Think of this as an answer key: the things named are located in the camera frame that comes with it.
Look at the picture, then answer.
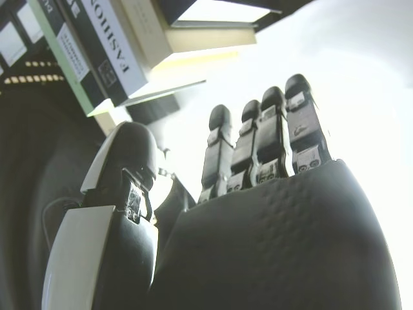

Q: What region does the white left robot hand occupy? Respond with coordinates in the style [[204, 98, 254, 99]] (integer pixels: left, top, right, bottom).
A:
[[40, 73, 404, 310]]

